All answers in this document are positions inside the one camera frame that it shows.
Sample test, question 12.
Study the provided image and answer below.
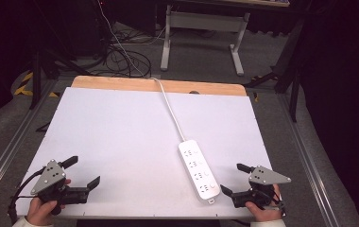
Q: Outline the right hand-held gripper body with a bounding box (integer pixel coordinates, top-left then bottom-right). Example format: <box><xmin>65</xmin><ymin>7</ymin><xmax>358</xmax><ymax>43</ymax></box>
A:
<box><xmin>231</xmin><ymin>165</ymin><xmax>292</xmax><ymax>218</ymax></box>

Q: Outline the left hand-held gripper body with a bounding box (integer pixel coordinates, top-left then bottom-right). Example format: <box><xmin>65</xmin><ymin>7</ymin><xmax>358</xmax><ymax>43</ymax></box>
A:
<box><xmin>30</xmin><ymin>159</ymin><xmax>90</xmax><ymax>216</ymax></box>

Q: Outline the white power strip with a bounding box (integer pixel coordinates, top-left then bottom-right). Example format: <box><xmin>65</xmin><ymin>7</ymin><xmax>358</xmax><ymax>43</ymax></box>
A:
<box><xmin>178</xmin><ymin>139</ymin><xmax>222</xmax><ymax>205</ymax></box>

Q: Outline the person's left hand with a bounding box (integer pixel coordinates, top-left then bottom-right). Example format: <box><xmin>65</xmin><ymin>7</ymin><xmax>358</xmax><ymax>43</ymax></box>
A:
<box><xmin>26</xmin><ymin>179</ymin><xmax>72</xmax><ymax>226</ymax></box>

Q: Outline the person's right hand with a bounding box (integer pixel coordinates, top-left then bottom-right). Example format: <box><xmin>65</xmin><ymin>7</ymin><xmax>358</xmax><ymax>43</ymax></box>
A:
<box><xmin>245</xmin><ymin>184</ymin><xmax>284</xmax><ymax>223</ymax></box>

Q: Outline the white board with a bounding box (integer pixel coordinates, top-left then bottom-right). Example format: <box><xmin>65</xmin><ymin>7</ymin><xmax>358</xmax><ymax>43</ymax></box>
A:
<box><xmin>16</xmin><ymin>87</ymin><xmax>275</xmax><ymax>220</ymax></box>

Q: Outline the yellow and black tape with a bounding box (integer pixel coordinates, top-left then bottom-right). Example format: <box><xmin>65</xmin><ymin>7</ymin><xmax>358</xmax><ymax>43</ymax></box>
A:
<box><xmin>13</xmin><ymin>71</ymin><xmax>60</xmax><ymax>98</ymax></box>

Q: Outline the black stand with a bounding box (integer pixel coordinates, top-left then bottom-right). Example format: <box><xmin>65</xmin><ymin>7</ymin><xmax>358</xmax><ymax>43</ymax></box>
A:
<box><xmin>244</xmin><ymin>17</ymin><xmax>306</xmax><ymax>123</ymax></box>
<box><xmin>29</xmin><ymin>0</ymin><xmax>91</xmax><ymax>110</ymax></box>

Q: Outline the wooden table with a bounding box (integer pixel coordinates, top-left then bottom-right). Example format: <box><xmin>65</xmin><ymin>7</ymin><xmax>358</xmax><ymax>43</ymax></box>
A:
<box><xmin>71</xmin><ymin>75</ymin><xmax>248</xmax><ymax>97</ymax></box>

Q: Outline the dark equipment case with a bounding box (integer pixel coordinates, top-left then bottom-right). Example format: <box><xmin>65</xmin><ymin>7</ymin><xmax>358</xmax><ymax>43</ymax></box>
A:
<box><xmin>69</xmin><ymin>0</ymin><xmax>119</xmax><ymax>60</ymax></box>

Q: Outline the white-framed desk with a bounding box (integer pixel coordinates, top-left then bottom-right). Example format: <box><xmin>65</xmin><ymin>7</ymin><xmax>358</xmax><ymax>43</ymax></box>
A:
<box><xmin>160</xmin><ymin>0</ymin><xmax>291</xmax><ymax>77</ymax></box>

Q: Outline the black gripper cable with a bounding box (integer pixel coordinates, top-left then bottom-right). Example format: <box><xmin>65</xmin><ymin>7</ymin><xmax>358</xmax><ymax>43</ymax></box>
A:
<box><xmin>7</xmin><ymin>166</ymin><xmax>47</xmax><ymax>225</ymax></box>

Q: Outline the aluminium rail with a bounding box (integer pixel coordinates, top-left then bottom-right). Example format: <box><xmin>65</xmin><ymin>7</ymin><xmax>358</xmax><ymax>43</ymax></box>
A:
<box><xmin>277</xmin><ymin>94</ymin><xmax>340</xmax><ymax>227</ymax></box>
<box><xmin>0</xmin><ymin>79</ymin><xmax>60</xmax><ymax>206</ymax></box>

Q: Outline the white power strip cable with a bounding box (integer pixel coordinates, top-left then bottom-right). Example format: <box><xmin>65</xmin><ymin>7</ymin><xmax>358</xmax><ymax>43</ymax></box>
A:
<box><xmin>96</xmin><ymin>0</ymin><xmax>188</xmax><ymax>144</ymax></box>

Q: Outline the bundle of black cables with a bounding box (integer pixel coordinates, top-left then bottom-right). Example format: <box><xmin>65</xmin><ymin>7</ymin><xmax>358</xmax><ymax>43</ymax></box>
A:
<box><xmin>102</xmin><ymin>29</ymin><xmax>153</xmax><ymax>79</ymax></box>

